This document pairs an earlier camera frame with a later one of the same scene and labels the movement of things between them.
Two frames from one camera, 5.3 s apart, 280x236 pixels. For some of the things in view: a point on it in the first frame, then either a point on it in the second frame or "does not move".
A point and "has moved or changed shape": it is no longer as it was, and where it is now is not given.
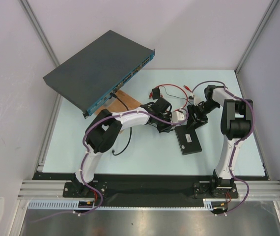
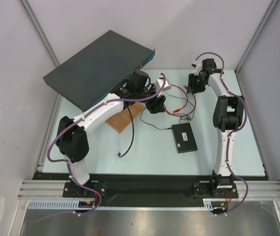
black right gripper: [195, 118] → [194, 83]
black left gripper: [166, 128] → [156, 106]
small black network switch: [187, 139] has moved or changed shape
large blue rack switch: [91, 77] does not move
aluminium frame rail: [261, 190] does not move
